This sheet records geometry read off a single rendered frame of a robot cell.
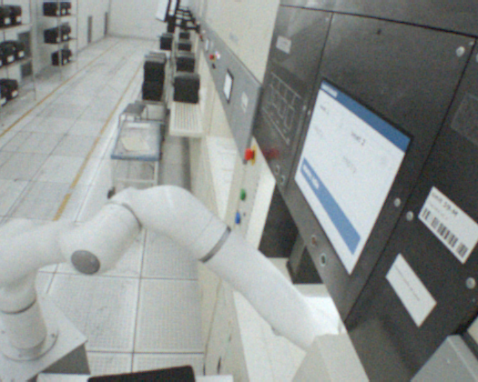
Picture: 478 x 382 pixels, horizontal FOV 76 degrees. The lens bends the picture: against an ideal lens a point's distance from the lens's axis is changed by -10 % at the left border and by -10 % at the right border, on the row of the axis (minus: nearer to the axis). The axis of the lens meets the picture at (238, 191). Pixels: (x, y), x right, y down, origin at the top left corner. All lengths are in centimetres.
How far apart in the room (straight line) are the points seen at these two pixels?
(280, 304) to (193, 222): 22
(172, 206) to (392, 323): 39
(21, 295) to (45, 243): 30
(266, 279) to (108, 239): 31
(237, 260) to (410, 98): 40
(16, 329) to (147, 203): 69
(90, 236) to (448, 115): 58
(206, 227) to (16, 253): 48
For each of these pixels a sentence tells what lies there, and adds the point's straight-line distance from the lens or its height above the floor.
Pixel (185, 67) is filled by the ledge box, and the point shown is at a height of 93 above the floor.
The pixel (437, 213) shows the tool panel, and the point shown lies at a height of 164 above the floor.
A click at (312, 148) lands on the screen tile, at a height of 156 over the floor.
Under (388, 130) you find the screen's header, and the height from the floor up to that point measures 167.
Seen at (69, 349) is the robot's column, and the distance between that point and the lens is 123.
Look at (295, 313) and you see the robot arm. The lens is 63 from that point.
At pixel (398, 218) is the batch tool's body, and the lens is 42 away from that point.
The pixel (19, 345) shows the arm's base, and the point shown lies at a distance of 124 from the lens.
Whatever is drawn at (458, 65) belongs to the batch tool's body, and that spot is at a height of 177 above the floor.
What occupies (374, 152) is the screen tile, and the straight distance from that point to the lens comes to 47.
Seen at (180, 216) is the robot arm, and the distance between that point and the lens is 60.
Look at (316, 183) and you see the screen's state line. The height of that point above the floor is 152.
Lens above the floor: 178
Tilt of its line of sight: 30 degrees down
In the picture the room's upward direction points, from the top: 12 degrees clockwise
